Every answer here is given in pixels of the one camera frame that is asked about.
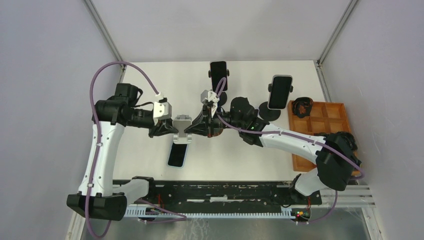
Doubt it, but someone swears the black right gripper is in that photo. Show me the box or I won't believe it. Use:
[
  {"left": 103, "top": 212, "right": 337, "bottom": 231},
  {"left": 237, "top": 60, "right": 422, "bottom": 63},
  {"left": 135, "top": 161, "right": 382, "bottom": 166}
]
[{"left": 184, "top": 105, "right": 244, "bottom": 139}]

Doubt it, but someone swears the white folding phone stand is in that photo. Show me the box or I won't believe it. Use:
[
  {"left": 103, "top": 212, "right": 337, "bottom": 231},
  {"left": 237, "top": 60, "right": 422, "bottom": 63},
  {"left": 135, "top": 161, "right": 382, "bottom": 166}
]
[{"left": 172, "top": 114, "right": 193, "bottom": 145}]

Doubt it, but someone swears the light blue cased phone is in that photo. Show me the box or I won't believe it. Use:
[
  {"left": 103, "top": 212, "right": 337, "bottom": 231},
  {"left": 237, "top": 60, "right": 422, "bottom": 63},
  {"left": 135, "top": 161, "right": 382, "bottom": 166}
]
[{"left": 167, "top": 143, "right": 189, "bottom": 168}]

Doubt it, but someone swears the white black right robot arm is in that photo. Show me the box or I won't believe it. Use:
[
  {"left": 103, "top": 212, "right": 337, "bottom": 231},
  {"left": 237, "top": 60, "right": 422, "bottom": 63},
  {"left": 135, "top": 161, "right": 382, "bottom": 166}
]
[{"left": 184, "top": 97, "right": 361, "bottom": 204}]

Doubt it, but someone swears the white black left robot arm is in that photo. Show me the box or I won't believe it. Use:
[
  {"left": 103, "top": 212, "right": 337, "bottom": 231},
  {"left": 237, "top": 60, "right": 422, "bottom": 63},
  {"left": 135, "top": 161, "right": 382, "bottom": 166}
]
[{"left": 66, "top": 83, "right": 178, "bottom": 221}]

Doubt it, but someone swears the black phone on rear stand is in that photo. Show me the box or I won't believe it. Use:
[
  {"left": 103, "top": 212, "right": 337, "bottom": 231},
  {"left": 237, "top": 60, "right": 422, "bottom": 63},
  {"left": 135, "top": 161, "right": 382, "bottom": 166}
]
[{"left": 208, "top": 61, "right": 230, "bottom": 91}]

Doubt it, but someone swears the black round right stand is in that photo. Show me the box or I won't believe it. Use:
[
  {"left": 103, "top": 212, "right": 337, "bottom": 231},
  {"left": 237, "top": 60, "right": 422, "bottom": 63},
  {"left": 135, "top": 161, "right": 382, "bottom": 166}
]
[{"left": 258, "top": 101, "right": 281, "bottom": 122}]

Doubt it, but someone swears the white cased phone on stand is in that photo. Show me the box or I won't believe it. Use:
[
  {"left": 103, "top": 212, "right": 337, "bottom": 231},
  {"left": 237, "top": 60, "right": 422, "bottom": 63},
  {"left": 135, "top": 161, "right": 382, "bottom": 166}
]
[{"left": 267, "top": 74, "right": 293, "bottom": 110}]

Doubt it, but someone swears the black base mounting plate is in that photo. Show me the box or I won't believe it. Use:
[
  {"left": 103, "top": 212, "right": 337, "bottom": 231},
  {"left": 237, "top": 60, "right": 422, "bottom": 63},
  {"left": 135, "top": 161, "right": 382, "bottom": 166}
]
[{"left": 112, "top": 180, "right": 323, "bottom": 215}]

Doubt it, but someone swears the orange compartment tray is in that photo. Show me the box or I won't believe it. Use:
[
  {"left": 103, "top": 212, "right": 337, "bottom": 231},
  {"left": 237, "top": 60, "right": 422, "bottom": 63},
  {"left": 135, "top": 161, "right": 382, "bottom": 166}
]
[{"left": 286, "top": 100, "right": 362, "bottom": 177}]

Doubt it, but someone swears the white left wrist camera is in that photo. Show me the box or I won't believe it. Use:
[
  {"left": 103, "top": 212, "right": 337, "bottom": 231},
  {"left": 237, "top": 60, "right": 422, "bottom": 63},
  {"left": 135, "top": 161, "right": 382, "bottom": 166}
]
[{"left": 153, "top": 92, "right": 172, "bottom": 122}]

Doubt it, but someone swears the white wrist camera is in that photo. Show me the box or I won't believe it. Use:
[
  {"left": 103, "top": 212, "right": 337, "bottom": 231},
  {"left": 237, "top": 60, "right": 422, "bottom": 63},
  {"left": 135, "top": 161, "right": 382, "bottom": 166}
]
[
  {"left": 200, "top": 90, "right": 220, "bottom": 117},
  {"left": 153, "top": 92, "right": 172, "bottom": 122}
]

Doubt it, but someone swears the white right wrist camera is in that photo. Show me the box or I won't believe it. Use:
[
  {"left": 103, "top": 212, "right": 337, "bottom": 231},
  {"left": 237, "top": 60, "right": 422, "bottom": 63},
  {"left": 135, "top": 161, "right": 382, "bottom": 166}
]
[{"left": 200, "top": 90, "right": 220, "bottom": 117}]

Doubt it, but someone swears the white slotted cable duct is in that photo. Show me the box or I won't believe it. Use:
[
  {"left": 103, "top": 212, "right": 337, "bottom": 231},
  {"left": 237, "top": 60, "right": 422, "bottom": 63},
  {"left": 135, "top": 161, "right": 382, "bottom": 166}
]
[{"left": 124, "top": 205, "right": 297, "bottom": 220}]

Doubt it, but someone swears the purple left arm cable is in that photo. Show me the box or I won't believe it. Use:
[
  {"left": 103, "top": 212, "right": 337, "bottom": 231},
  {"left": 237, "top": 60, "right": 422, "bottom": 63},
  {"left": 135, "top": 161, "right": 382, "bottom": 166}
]
[{"left": 84, "top": 60, "right": 187, "bottom": 239}]

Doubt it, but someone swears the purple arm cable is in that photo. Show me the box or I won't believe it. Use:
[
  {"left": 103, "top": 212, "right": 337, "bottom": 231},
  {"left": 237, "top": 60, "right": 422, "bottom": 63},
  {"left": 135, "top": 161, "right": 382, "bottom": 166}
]
[
  {"left": 211, "top": 76, "right": 365, "bottom": 225},
  {"left": 84, "top": 60, "right": 187, "bottom": 239}
]

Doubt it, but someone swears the black cable bundle top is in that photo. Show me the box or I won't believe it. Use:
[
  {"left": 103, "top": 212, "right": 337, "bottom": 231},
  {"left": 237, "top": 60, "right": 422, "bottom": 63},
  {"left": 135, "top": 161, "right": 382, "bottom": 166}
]
[{"left": 291, "top": 96, "right": 315, "bottom": 119}]

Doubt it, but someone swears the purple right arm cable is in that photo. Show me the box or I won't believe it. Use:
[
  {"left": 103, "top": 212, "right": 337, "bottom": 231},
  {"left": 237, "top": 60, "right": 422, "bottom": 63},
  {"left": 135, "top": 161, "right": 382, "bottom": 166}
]
[{"left": 211, "top": 76, "right": 365, "bottom": 225}]

